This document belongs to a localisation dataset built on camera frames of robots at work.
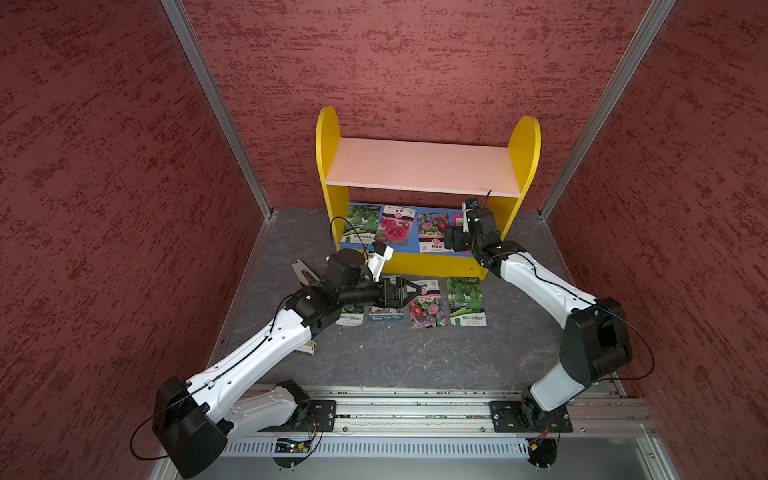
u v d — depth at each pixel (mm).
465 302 948
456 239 796
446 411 764
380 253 643
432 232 948
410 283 637
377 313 918
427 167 764
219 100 873
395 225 976
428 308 945
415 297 644
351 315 924
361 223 972
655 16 710
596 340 449
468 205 786
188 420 371
